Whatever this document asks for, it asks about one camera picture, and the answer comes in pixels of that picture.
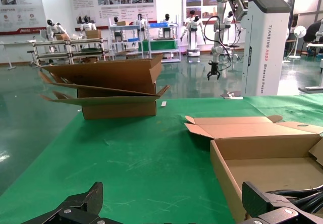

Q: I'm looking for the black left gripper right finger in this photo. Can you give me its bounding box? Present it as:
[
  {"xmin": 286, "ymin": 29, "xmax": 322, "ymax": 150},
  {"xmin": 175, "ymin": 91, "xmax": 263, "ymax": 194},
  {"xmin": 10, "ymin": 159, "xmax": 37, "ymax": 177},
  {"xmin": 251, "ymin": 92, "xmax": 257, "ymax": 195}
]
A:
[{"xmin": 238, "ymin": 181, "xmax": 323, "ymax": 224}]

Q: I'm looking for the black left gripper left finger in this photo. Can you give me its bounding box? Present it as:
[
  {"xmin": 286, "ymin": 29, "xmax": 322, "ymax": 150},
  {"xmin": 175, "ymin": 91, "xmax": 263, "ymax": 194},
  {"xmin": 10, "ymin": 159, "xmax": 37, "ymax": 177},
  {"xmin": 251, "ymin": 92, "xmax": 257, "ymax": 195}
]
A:
[{"xmin": 24, "ymin": 182, "xmax": 113, "ymax": 224}]

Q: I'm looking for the black power cable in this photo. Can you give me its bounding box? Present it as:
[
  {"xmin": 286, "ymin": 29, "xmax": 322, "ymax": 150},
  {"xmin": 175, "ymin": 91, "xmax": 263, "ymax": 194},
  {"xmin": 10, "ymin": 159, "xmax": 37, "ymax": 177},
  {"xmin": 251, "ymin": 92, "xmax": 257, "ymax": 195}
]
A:
[{"xmin": 264, "ymin": 185, "xmax": 323, "ymax": 213}]

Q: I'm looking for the open brown cardboard box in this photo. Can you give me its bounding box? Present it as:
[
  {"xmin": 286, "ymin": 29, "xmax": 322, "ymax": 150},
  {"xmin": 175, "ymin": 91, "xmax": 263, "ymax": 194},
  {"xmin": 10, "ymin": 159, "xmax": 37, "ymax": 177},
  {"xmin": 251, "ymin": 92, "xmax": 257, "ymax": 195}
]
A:
[{"xmin": 183, "ymin": 115, "xmax": 323, "ymax": 222}]

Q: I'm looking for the stacked brown cardboard box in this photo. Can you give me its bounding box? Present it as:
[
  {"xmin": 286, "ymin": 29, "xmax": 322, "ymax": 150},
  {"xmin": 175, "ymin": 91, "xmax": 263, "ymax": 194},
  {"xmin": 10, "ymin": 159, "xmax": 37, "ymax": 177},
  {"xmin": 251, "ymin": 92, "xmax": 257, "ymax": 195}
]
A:
[
  {"xmin": 40, "ymin": 90, "xmax": 162, "ymax": 120},
  {"xmin": 40, "ymin": 54, "xmax": 170, "ymax": 98}
]

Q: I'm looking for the green table cloth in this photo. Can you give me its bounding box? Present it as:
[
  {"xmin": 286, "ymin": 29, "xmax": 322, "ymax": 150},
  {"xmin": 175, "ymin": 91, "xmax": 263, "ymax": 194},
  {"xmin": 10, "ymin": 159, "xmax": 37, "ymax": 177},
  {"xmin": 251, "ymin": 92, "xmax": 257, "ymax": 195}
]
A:
[{"xmin": 0, "ymin": 94, "xmax": 323, "ymax": 224}]

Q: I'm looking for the metal table clamp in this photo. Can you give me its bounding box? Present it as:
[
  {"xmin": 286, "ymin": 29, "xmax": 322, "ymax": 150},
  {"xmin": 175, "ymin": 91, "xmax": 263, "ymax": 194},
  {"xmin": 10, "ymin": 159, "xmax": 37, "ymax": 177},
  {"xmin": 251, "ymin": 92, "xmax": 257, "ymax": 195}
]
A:
[{"xmin": 221, "ymin": 90, "xmax": 244, "ymax": 100}]

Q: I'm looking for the grey workbench rack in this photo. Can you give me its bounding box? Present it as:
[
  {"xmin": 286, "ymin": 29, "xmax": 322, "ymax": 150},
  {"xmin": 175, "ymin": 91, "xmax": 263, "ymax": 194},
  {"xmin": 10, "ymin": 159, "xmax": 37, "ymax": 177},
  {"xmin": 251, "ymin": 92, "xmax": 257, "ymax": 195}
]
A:
[{"xmin": 32, "ymin": 37, "xmax": 111, "ymax": 66}]

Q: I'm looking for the white Tianqing robot tower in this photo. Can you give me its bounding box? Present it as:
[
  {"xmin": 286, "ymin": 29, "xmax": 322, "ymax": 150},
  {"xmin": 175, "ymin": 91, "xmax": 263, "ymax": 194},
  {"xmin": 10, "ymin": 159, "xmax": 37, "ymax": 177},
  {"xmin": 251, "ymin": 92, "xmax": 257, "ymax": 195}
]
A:
[{"xmin": 241, "ymin": 0, "xmax": 292, "ymax": 96}]

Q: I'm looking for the white shelf rack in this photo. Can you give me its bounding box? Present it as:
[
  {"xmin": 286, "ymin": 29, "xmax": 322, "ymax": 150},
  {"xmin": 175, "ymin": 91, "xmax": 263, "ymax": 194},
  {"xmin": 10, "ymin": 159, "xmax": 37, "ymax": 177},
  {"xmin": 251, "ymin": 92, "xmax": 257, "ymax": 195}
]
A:
[
  {"xmin": 147, "ymin": 14, "xmax": 181, "ymax": 63},
  {"xmin": 109, "ymin": 17, "xmax": 149, "ymax": 60}
]

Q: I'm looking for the white standing fan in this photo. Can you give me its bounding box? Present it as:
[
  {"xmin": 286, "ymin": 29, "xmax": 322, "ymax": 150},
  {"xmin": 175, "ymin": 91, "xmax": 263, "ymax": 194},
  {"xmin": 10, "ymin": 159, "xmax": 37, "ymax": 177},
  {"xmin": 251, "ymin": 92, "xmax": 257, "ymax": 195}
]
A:
[{"xmin": 289, "ymin": 26, "xmax": 307, "ymax": 60}]

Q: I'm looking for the white black humanoid robot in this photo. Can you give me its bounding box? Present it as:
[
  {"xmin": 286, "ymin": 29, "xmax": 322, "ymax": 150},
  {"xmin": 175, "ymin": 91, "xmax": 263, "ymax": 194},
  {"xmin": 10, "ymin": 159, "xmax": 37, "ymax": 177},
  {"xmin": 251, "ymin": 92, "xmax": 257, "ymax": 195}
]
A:
[
  {"xmin": 180, "ymin": 16, "xmax": 208, "ymax": 58},
  {"xmin": 45, "ymin": 19, "xmax": 69, "ymax": 42},
  {"xmin": 80, "ymin": 16, "xmax": 98, "ymax": 32},
  {"xmin": 113, "ymin": 16, "xmax": 124, "ymax": 39},
  {"xmin": 158, "ymin": 14, "xmax": 176, "ymax": 39},
  {"xmin": 223, "ymin": 11, "xmax": 235, "ymax": 30},
  {"xmin": 133, "ymin": 14, "xmax": 149, "ymax": 40}
]

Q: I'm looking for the green storage bin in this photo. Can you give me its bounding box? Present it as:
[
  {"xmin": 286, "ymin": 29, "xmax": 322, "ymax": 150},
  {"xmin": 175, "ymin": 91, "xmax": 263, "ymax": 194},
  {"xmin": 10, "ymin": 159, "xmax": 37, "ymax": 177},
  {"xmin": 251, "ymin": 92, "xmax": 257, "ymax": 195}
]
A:
[{"xmin": 138, "ymin": 39, "xmax": 177, "ymax": 50}]

